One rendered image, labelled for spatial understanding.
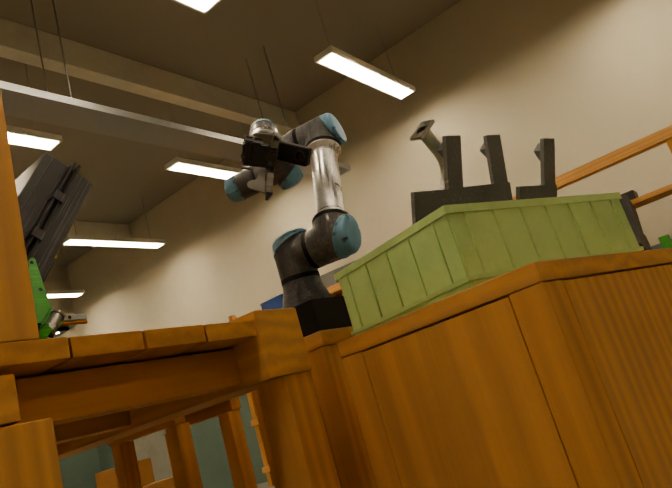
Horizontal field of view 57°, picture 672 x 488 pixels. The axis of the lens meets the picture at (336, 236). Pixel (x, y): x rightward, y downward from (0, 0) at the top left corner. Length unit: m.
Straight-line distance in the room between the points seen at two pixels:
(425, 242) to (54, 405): 0.73
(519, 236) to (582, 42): 5.76
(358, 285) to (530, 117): 5.65
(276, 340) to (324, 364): 0.26
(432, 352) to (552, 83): 5.91
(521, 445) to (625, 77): 5.86
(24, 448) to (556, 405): 0.81
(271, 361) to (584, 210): 0.80
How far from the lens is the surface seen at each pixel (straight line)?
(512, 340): 1.12
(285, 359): 1.37
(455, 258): 1.20
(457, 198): 1.40
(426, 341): 1.22
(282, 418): 1.38
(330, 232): 1.74
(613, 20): 7.01
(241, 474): 2.02
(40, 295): 1.83
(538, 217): 1.41
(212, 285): 9.55
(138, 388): 1.23
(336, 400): 1.58
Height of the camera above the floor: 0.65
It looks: 15 degrees up
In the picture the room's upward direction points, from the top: 17 degrees counter-clockwise
